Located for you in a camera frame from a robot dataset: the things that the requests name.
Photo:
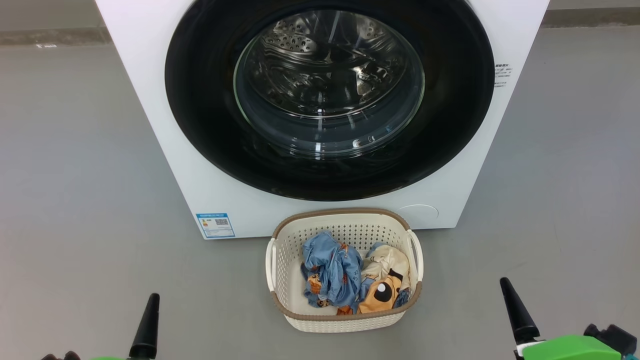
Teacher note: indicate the stainless steel washing machine drum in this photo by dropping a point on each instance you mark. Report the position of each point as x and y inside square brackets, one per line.
[325, 60]

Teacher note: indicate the blue energy label sticker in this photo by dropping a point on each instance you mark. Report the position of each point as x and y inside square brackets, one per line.
[215, 226]

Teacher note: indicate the cream and orange garment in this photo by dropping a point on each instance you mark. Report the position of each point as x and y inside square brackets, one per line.
[385, 292]

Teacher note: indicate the cream basket with brown rim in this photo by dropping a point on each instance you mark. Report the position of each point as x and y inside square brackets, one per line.
[345, 322]

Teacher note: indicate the printed text label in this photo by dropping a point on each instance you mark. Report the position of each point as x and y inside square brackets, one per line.
[503, 75]

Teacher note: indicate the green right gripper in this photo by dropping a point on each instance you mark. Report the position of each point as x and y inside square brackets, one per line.
[570, 349]

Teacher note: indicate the white front-load washing machine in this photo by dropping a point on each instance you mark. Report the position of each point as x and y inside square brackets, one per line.
[150, 125]

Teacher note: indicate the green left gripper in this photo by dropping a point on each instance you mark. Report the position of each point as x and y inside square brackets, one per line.
[110, 358]

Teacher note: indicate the round filter cover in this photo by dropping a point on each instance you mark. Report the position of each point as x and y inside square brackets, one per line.
[419, 216]

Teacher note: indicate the blue patterned garment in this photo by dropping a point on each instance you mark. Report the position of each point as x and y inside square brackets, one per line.
[332, 270]

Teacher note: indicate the round black glass washer door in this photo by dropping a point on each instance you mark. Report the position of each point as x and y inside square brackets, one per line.
[205, 110]

